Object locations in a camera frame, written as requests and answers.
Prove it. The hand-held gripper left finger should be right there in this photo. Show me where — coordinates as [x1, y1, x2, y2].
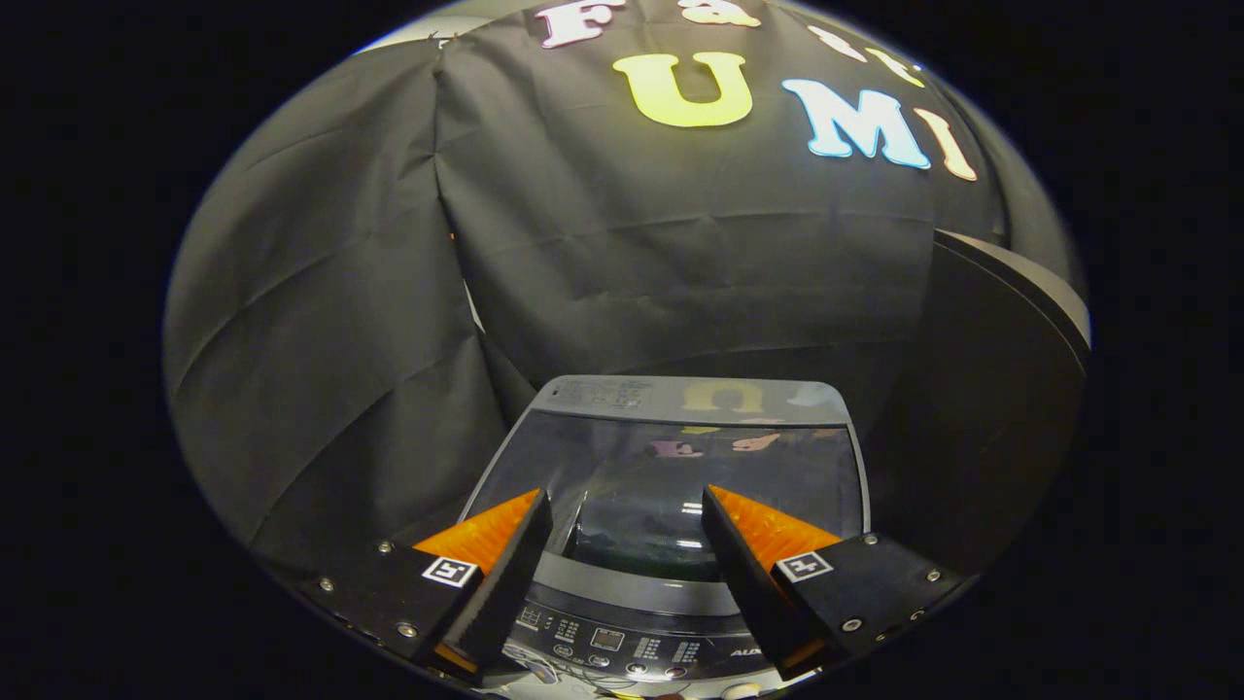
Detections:
[296, 488, 554, 678]

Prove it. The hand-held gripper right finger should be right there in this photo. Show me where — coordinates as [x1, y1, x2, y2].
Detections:
[701, 484, 964, 683]

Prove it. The dark grey washing machine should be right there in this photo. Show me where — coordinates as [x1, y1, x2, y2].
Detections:
[457, 376, 872, 697]

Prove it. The tinted washing machine lid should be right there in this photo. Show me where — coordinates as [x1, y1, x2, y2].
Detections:
[459, 376, 871, 586]

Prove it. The grey beige cabinet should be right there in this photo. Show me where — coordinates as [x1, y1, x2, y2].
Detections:
[865, 230, 1091, 577]

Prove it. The black backdrop cloth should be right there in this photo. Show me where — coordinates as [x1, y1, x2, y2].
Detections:
[163, 0, 1085, 575]

